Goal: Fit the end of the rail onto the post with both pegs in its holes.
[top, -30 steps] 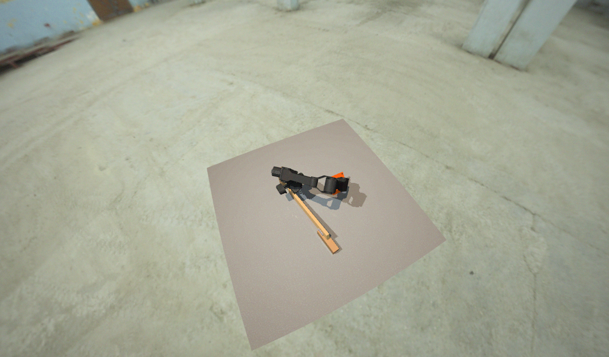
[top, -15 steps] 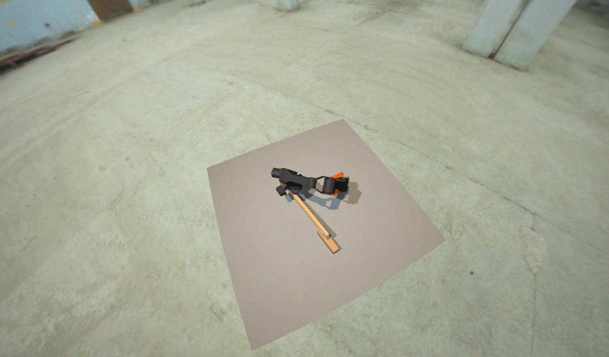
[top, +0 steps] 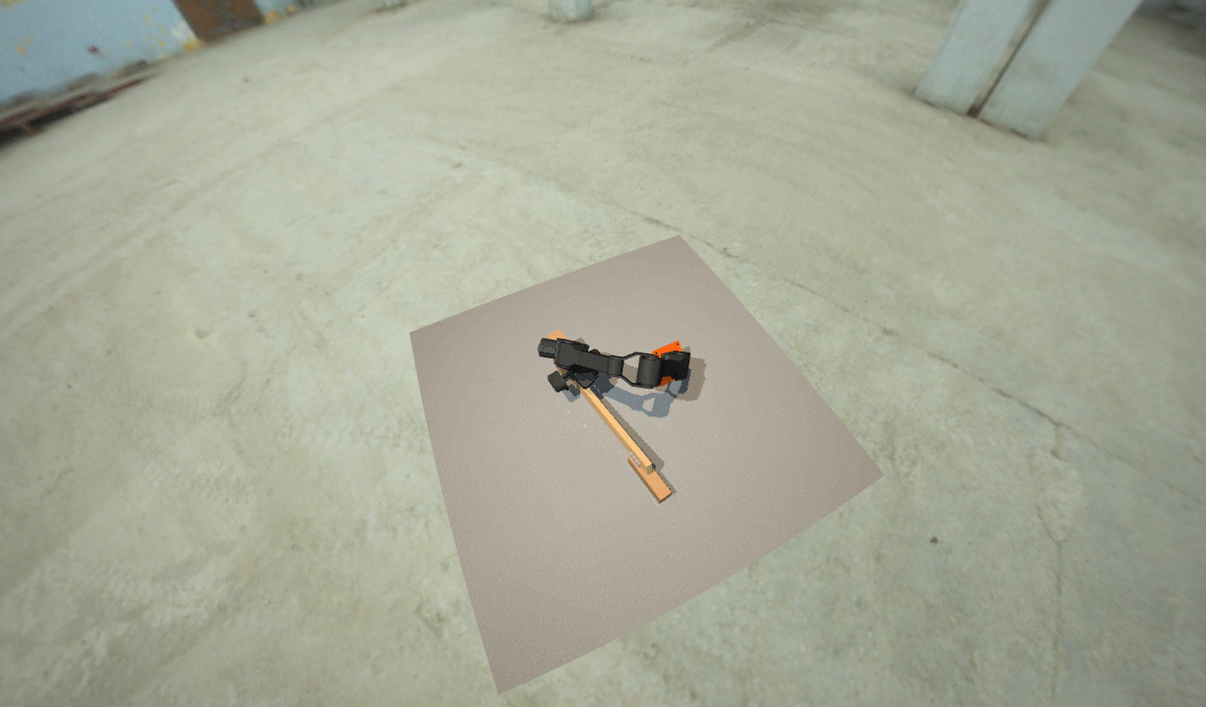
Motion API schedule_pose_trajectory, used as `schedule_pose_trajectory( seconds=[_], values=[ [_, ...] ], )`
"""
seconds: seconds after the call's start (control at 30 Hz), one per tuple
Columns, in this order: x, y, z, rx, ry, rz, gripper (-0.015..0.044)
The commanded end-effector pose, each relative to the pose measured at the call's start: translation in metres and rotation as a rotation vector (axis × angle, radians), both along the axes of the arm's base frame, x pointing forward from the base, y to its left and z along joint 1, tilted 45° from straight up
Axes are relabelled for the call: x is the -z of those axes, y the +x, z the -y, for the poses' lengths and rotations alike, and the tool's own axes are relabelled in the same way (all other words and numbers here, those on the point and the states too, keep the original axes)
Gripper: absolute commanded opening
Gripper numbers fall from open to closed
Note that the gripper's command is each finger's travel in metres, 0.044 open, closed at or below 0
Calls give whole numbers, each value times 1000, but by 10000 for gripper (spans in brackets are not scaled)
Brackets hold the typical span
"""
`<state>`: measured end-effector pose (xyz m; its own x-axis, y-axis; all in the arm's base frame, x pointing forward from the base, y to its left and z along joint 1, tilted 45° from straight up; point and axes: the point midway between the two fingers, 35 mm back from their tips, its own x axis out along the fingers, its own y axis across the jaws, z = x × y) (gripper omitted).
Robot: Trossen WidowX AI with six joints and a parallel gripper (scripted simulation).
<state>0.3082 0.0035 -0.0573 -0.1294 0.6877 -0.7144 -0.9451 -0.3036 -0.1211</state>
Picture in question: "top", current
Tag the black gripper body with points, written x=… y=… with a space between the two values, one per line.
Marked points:
x=558 y=381

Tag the long tan wooden rail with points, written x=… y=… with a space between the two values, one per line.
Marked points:
x=618 y=430

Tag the brown wooden post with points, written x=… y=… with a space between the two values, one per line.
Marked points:
x=652 y=481

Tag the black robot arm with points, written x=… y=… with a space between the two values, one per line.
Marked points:
x=651 y=368

